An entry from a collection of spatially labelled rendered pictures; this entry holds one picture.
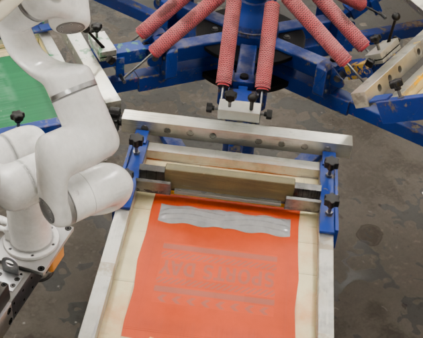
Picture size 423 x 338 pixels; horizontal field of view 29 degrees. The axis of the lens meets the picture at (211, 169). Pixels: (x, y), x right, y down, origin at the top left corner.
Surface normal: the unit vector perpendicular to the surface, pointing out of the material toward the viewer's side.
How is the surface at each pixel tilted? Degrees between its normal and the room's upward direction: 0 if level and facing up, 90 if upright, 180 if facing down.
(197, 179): 90
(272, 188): 90
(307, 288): 0
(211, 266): 0
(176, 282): 0
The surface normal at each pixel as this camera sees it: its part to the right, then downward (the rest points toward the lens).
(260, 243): 0.07, -0.77
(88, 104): 0.46, -0.09
